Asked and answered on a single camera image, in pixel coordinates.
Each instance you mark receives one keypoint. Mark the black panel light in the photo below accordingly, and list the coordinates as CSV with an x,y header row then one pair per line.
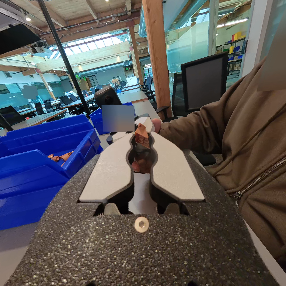
x,y
18,38

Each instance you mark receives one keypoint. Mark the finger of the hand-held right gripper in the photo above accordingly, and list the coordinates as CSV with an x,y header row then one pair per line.
x,y
120,137
146,123

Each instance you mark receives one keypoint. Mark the black pole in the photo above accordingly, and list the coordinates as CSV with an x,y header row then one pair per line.
x,y
65,53

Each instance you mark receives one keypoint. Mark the small brown toy brick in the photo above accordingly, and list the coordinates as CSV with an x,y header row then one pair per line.
x,y
142,136

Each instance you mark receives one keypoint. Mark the blue storage bin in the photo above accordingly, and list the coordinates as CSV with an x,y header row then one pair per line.
x,y
97,120

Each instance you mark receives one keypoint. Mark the person's right hand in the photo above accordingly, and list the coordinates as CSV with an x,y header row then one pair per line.
x,y
156,126

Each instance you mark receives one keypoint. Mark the wooden pillar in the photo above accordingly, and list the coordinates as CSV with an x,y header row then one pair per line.
x,y
156,58
135,53

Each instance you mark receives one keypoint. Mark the ceiling projector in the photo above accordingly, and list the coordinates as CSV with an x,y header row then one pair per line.
x,y
40,49

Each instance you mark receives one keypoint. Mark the black flat monitor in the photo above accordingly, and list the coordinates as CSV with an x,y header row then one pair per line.
x,y
204,82

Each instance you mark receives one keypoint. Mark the pile of small toy bricks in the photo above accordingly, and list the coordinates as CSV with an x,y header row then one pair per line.
x,y
60,157

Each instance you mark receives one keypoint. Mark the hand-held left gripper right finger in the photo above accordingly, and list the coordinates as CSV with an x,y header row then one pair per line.
x,y
176,176

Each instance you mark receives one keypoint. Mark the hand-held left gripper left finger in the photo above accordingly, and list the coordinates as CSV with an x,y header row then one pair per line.
x,y
107,176

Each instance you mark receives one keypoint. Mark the person's right forearm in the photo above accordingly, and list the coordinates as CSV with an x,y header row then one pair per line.
x,y
196,129

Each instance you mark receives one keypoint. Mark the stack of blue plastic bins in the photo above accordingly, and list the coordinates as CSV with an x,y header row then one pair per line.
x,y
31,178

